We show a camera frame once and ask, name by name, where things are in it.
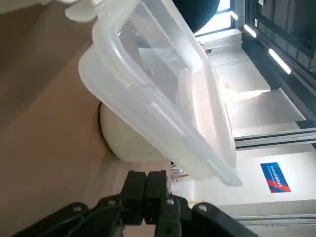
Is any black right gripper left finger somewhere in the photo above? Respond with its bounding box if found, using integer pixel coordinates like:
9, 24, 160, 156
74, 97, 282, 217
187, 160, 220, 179
14, 170, 148, 237

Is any translucent plastic container lid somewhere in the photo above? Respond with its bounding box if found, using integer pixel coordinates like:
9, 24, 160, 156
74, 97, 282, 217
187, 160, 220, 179
65, 0, 244, 188

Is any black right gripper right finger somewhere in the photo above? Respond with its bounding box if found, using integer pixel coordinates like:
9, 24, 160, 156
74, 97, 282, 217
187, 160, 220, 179
145, 169, 255, 237

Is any blue red wall sign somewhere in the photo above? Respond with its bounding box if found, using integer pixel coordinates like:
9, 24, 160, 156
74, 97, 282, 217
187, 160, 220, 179
260, 161, 292, 194

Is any dark teal round object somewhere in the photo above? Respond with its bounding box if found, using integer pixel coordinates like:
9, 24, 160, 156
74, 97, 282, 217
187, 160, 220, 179
172, 0, 221, 35

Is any long ceiling light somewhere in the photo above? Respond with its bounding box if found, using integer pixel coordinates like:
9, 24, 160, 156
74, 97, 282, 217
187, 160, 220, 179
267, 47, 292, 75
242, 23, 258, 38

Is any aluminium frame beam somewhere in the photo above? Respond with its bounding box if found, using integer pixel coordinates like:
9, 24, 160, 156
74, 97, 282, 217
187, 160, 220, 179
234, 118, 316, 152

